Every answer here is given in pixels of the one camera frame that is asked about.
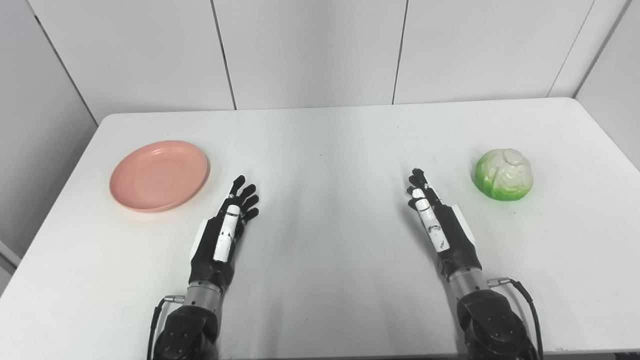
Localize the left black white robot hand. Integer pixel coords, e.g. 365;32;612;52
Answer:
188;175;260;293

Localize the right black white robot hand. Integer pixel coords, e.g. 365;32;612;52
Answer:
406;168;483;279

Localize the green white cabbage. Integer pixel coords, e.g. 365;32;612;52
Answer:
473;148;534;202

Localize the pink plate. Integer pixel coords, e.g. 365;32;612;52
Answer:
109;140;210;213

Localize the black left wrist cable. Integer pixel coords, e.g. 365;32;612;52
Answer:
146;295;186;360

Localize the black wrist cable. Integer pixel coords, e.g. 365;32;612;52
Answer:
146;295;186;360
487;277;545;360

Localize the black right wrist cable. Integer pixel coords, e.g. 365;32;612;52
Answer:
487;277;545;360

